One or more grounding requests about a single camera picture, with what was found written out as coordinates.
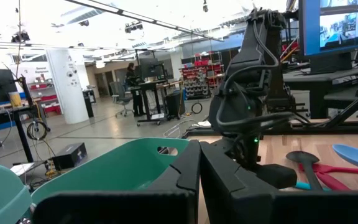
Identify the grey office chair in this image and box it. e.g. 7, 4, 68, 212
109, 81, 135, 118

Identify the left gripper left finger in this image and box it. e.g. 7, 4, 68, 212
32, 139, 202, 224

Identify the teal silicone spatula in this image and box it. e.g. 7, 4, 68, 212
294, 181, 333, 192

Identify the black box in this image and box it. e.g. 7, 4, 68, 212
51, 142, 88, 172

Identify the black slotted spoon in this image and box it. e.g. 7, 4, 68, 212
285, 151, 323, 192

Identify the person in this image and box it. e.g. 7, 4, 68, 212
125, 62, 146, 118

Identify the black ceiling spotlight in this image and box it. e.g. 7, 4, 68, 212
124, 21, 145, 34
10, 30, 31, 44

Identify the dark computer monitor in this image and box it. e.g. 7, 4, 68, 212
297, 0, 358, 75

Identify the red parts shelving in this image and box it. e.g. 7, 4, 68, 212
181, 51, 226, 100

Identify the teal plastic bin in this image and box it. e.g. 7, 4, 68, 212
30, 138, 195, 205

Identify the yellow container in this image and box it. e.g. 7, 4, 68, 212
7, 91, 24, 109

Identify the black desk monitor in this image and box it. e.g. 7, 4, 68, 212
138, 57, 165, 80

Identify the black standing desk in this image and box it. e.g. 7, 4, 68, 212
130, 79, 183, 127

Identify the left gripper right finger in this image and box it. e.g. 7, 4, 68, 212
199, 141, 358, 224

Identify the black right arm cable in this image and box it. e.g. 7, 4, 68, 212
215, 18, 295, 129

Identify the coiled black cable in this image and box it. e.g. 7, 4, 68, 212
25, 120, 52, 141

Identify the red slotted spoon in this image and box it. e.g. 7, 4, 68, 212
314, 172, 351, 192

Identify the white building column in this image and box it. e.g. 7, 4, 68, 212
46, 48, 90, 125

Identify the black waste bin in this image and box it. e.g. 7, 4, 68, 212
165, 91, 186, 121

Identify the red silicone spatula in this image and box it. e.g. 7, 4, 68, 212
297, 162, 358, 177

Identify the overhead rig light bar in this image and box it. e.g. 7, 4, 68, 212
63, 0, 225, 44

